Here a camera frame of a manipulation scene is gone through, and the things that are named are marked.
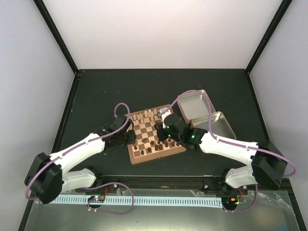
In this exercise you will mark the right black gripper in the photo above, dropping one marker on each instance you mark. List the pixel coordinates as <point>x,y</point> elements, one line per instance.
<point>161,136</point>

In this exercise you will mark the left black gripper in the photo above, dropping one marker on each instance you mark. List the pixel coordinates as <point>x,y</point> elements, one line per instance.
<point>131,139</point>

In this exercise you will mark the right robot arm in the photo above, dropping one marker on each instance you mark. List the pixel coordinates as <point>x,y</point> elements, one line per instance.
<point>263,163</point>

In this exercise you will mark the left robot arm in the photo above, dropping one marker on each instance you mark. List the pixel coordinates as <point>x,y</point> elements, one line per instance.
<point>51,175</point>

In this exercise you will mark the wooden chess board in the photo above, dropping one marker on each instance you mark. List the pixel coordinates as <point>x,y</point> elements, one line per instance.
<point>144,131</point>

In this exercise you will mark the row of white chess pieces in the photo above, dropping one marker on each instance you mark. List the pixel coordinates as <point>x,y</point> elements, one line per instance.
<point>145,116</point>

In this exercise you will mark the small circuit board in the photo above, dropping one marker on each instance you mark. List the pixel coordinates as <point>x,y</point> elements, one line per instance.
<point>97,199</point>

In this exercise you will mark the pink rimmed metal tin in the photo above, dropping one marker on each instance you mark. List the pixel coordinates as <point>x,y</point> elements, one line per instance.
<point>193,105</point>

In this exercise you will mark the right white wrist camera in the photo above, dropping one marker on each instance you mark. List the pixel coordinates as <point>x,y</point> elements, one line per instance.
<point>163,113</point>

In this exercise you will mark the black front rail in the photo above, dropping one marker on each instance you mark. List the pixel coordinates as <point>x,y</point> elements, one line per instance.
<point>209,185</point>

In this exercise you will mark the light blue slotted cable duct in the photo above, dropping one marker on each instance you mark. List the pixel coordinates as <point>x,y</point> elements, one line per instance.
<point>141,201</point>

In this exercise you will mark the left black frame post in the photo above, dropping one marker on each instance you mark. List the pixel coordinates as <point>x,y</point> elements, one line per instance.
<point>40,5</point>

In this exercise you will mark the black frame post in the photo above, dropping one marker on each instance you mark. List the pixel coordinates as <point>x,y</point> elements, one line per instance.
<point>282,9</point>
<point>40,5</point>

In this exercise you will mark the right black frame post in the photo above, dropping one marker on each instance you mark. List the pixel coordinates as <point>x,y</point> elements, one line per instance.
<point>282,9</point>

